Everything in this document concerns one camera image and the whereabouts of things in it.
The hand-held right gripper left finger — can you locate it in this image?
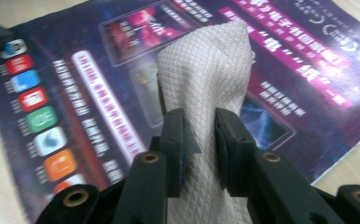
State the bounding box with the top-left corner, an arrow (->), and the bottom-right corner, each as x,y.
149,107 -> 202,199

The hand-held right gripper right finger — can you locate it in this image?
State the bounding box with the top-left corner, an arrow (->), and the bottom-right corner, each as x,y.
215,107 -> 259,199

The red cover magazine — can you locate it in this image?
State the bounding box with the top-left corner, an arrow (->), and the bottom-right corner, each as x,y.
0,0 -> 360,224

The white quilted cloth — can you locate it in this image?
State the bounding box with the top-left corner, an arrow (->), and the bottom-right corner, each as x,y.
155,20 -> 256,224

